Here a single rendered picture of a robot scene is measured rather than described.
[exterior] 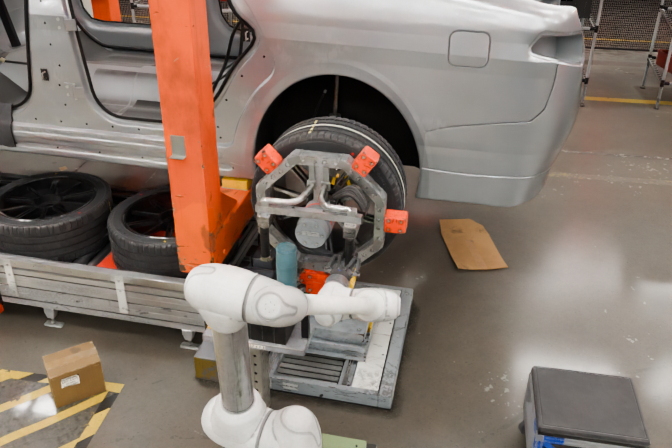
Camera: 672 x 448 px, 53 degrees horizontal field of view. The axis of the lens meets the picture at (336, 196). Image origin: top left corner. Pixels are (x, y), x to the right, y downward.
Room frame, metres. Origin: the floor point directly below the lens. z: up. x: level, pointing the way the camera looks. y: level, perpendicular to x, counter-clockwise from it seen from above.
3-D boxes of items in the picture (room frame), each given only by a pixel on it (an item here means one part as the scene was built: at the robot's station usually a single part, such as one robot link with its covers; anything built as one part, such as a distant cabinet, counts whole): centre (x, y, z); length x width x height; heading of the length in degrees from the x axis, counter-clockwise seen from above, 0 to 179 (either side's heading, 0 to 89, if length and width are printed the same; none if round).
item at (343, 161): (2.47, 0.06, 0.85); 0.54 x 0.07 x 0.54; 78
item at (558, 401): (1.93, -0.98, 0.17); 0.43 x 0.36 x 0.34; 80
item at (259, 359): (2.21, 0.34, 0.21); 0.10 x 0.10 x 0.42; 78
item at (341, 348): (2.65, 0.06, 0.13); 0.50 x 0.36 x 0.10; 78
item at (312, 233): (2.40, 0.08, 0.85); 0.21 x 0.14 x 0.14; 168
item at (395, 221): (2.41, -0.25, 0.85); 0.09 x 0.08 x 0.07; 78
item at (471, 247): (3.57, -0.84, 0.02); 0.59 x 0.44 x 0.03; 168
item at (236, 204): (2.90, 0.53, 0.69); 0.52 x 0.17 x 0.35; 168
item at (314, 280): (2.51, 0.05, 0.48); 0.16 x 0.12 x 0.17; 168
